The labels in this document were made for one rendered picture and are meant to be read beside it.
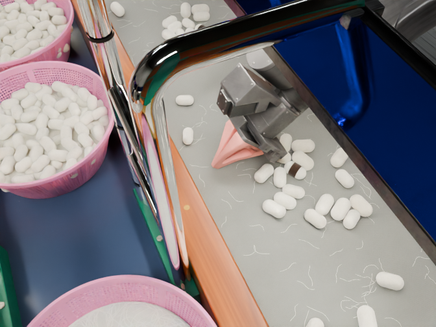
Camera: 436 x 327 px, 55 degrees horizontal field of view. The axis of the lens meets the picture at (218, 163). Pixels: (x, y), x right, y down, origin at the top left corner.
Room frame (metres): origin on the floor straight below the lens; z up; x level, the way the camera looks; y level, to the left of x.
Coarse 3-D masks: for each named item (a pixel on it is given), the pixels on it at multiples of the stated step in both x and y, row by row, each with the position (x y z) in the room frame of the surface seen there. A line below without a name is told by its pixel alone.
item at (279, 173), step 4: (276, 168) 0.36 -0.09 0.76; (280, 168) 0.36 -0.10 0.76; (276, 172) 0.35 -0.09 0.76; (280, 172) 0.35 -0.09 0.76; (284, 172) 0.35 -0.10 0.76; (276, 176) 0.34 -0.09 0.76; (280, 176) 0.34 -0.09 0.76; (284, 176) 0.34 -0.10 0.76; (276, 180) 0.33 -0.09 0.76; (280, 180) 0.33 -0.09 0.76; (284, 180) 0.33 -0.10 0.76; (276, 184) 0.33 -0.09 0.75; (280, 184) 0.33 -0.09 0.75; (284, 184) 0.33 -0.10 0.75
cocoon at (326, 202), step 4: (324, 196) 0.31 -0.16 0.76; (328, 196) 0.31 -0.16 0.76; (320, 200) 0.30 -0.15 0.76; (324, 200) 0.30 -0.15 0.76; (328, 200) 0.30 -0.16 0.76; (332, 200) 0.30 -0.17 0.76; (316, 204) 0.30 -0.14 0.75; (320, 204) 0.29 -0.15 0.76; (324, 204) 0.29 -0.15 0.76; (328, 204) 0.29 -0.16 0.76; (332, 204) 0.30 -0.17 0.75; (316, 208) 0.29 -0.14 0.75; (320, 208) 0.29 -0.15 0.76; (324, 208) 0.29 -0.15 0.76; (328, 208) 0.29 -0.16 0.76; (320, 212) 0.28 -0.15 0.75; (324, 212) 0.28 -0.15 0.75
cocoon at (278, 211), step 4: (268, 200) 0.30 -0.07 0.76; (272, 200) 0.30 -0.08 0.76; (264, 204) 0.29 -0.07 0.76; (268, 204) 0.29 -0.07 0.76; (272, 204) 0.29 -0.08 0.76; (276, 204) 0.29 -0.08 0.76; (280, 204) 0.29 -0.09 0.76; (264, 208) 0.29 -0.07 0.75; (268, 208) 0.29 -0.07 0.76; (272, 208) 0.29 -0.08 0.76; (276, 208) 0.29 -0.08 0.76; (280, 208) 0.29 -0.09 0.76; (284, 208) 0.29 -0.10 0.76; (268, 212) 0.28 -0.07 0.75; (272, 212) 0.28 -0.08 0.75; (276, 212) 0.28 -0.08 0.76; (280, 212) 0.28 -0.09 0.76; (284, 212) 0.28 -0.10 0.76; (276, 216) 0.28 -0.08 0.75; (280, 216) 0.28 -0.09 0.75
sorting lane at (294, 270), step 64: (128, 0) 0.81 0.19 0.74; (192, 0) 0.81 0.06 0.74; (192, 128) 0.45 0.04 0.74; (320, 128) 0.45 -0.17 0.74; (256, 192) 0.32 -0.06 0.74; (320, 192) 0.32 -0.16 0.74; (256, 256) 0.22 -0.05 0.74; (320, 256) 0.22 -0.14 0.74; (384, 256) 0.22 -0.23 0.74; (384, 320) 0.14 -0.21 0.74
